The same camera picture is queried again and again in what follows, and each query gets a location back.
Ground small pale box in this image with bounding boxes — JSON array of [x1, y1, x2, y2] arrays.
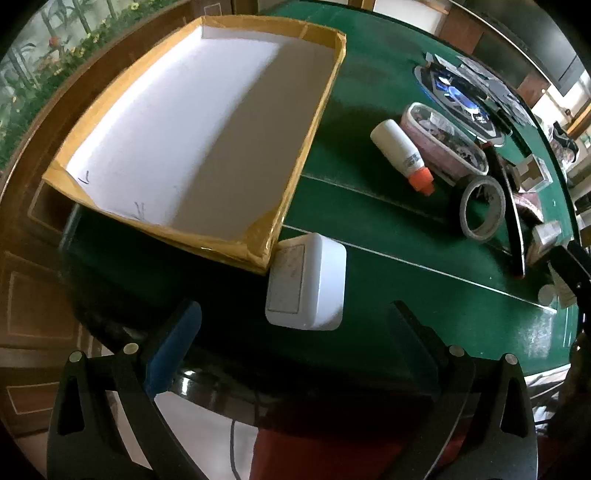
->
[[531, 220, 563, 266]]

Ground flowering plants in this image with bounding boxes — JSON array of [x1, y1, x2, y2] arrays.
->
[[0, 0, 185, 167]]

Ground person's red clothing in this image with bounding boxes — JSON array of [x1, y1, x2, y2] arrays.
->
[[249, 425, 467, 480]]

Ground white rounded plastic case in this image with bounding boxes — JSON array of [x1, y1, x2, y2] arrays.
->
[[264, 232, 348, 332]]

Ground small open white box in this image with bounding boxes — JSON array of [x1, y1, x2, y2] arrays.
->
[[515, 156, 552, 193]]

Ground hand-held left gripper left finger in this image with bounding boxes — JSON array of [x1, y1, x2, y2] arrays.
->
[[46, 300, 204, 480]]

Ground pile of dark cards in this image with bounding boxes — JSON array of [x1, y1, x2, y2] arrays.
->
[[425, 51, 536, 125]]

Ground thin black cable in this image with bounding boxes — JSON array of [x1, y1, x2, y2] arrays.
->
[[228, 418, 241, 480]]

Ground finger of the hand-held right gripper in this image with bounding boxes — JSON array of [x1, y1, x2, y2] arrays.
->
[[547, 246, 585, 291], [567, 240, 591, 269]]

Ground white bottle with orange cap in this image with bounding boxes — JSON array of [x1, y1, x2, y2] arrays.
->
[[370, 119, 435, 195]]

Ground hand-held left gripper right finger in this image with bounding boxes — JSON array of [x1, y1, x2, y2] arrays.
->
[[390, 300, 539, 480]]

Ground pink clear plastic container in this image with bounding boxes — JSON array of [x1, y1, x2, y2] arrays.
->
[[400, 102, 490, 185]]

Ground dark cabinet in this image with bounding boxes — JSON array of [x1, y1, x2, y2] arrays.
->
[[462, 0, 580, 93]]

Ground grey tape roll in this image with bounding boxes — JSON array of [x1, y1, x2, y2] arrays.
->
[[459, 175, 507, 243]]

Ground yellow-taped cardboard box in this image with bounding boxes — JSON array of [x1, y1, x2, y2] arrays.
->
[[41, 15, 347, 277]]

